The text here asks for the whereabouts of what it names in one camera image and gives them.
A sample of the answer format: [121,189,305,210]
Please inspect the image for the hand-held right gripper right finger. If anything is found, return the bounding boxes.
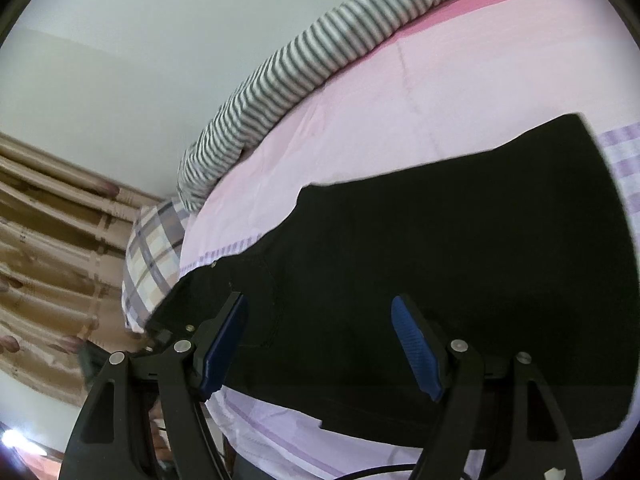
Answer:
[391,295,583,480]

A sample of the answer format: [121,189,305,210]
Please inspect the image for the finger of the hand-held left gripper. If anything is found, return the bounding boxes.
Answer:
[144,327,174,356]

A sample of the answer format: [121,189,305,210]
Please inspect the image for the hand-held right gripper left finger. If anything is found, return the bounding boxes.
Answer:
[59,291,249,480]

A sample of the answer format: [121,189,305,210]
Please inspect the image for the black pants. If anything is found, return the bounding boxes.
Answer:
[145,113,633,441]

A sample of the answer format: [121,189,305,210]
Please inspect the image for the plaid pillow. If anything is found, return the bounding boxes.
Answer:
[121,197,191,333]

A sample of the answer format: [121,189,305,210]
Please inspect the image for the beige brown curtain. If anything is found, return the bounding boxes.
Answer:
[0,132,161,411]

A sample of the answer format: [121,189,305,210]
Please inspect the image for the pink lilac bed sheet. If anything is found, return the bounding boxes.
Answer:
[179,0,640,480]

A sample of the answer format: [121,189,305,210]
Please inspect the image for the grey white striped blanket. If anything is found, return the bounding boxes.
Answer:
[177,0,546,212]

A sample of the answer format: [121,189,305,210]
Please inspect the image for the black cable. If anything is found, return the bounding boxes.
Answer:
[330,464,431,480]

